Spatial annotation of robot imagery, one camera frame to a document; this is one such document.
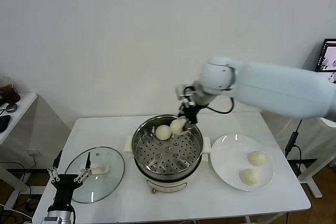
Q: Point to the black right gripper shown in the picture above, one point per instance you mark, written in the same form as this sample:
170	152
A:
189	112

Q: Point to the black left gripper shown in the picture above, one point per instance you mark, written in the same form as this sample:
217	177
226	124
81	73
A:
65	183

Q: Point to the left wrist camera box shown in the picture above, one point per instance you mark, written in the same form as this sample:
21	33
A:
52	220

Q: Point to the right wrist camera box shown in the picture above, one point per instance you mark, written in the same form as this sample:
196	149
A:
184	92

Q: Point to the white steamed baozi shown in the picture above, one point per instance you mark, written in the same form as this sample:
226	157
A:
178	126
257	158
248	176
162	132

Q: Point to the white wall outlet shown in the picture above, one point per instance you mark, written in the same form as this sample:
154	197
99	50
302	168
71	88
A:
34	153

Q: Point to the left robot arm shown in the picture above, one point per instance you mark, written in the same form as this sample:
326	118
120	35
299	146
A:
61	211

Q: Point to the stainless steel steamer basket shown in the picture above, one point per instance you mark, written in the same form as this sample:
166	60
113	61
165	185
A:
143	145

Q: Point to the dark grey laptop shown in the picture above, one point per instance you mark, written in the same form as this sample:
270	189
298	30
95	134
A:
328	56

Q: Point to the white round plate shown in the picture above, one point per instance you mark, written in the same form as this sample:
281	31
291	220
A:
228	161

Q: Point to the white desk with laptop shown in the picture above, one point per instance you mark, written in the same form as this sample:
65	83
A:
312	176

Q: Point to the white side desk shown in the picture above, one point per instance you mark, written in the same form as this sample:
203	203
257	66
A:
23	108

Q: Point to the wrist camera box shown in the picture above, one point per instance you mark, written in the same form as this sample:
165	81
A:
52	220
184	92

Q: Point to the plastic cup of iced tea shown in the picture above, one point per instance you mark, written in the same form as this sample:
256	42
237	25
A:
11	94

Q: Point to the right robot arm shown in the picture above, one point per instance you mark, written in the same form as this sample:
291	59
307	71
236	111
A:
275	87

